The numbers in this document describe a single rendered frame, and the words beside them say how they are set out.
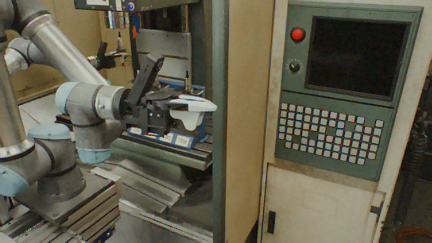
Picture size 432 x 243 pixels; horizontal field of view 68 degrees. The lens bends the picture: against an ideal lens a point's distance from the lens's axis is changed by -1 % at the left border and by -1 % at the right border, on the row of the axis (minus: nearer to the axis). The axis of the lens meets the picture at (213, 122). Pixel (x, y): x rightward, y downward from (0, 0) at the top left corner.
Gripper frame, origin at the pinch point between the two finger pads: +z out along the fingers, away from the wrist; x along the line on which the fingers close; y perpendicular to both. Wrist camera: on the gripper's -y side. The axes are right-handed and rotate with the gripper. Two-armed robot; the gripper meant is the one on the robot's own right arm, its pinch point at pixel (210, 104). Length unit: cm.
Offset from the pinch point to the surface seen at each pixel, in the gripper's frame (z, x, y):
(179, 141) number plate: -48, -102, 52
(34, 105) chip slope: -191, -143, 56
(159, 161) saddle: -61, -103, 67
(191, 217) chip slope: -31, -75, 81
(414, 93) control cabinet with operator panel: 56, -71, 7
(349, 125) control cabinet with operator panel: 36, -74, 22
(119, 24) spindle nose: -92, -115, -11
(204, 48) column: -55, -164, 4
